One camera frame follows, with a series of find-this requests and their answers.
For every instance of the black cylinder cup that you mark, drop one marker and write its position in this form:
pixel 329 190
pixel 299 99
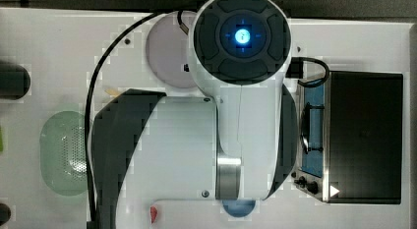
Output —
pixel 14 81

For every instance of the black and steel toaster oven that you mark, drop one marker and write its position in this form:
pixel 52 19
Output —
pixel 350 139

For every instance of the green perforated strainer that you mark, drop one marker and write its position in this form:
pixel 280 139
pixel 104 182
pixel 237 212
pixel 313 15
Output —
pixel 63 162

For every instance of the blue bowl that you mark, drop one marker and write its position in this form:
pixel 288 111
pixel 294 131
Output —
pixel 238 208

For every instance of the red apple toy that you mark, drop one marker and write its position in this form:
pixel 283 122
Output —
pixel 153 214

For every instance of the black cylinder at table edge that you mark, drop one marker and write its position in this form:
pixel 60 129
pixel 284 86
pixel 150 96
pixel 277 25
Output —
pixel 5 213

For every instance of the large grey round plate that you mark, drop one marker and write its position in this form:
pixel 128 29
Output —
pixel 166 51

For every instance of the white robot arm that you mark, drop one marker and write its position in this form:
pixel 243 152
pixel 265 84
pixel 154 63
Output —
pixel 237 140

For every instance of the peeled banana toy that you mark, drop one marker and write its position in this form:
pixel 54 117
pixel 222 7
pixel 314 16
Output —
pixel 112 92

